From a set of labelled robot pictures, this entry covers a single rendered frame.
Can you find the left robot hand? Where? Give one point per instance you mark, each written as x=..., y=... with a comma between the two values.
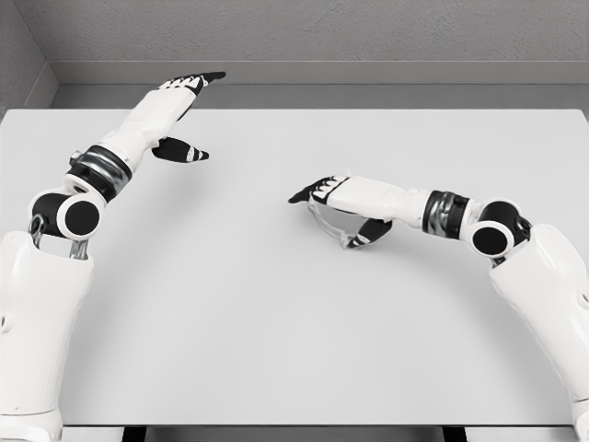
x=158, y=110

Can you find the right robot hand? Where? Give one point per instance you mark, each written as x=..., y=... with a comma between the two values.
x=368, y=199

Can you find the thin white pipe clamp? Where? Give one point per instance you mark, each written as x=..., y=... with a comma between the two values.
x=332, y=229

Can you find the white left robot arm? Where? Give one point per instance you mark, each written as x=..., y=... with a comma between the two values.
x=41, y=294

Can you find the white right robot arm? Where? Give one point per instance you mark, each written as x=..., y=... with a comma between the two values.
x=534, y=285

